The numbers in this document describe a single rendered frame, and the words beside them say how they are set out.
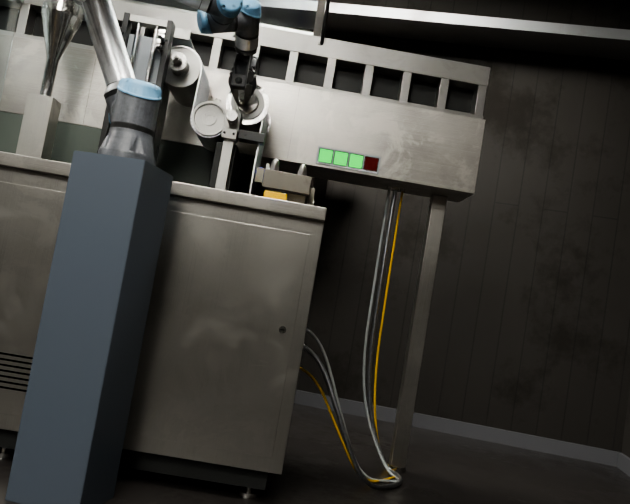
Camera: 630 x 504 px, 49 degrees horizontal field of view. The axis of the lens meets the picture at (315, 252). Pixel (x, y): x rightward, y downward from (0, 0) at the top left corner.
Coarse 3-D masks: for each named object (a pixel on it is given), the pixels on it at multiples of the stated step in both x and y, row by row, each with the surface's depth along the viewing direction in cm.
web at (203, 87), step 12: (204, 72) 246; (204, 84) 250; (168, 96) 261; (204, 96) 254; (192, 108) 239; (264, 120) 244; (156, 132) 252; (156, 144) 255; (204, 144) 253; (156, 156) 258
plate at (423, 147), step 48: (96, 96) 270; (288, 96) 273; (336, 96) 273; (192, 144) 270; (240, 144) 271; (288, 144) 271; (336, 144) 272; (384, 144) 273; (432, 144) 274; (480, 144) 274; (432, 192) 285
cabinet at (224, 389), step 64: (0, 192) 207; (64, 192) 208; (0, 256) 206; (192, 256) 208; (256, 256) 209; (0, 320) 205; (192, 320) 207; (256, 320) 207; (0, 384) 203; (192, 384) 206; (256, 384) 206; (128, 448) 204; (192, 448) 204; (256, 448) 205
